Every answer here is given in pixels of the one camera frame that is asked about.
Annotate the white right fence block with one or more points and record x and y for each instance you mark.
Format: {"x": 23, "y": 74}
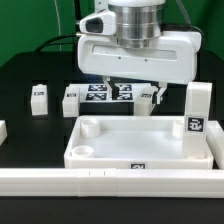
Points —
{"x": 215, "y": 139}

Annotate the white desk top tray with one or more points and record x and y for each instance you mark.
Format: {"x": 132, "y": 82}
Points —
{"x": 130, "y": 142}

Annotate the white front fence rail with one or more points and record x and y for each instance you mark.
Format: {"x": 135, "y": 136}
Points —
{"x": 112, "y": 182}

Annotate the white fence block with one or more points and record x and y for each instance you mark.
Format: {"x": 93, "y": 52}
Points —
{"x": 3, "y": 131}
{"x": 215, "y": 139}

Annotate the white marker base plate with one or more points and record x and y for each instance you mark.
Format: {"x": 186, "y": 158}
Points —
{"x": 91, "y": 93}

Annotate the white left fence block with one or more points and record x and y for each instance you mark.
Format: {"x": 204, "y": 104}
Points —
{"x": 3, "y": 131}

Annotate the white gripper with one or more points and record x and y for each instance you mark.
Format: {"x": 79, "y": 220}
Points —
{"x": 130, "y": 43}

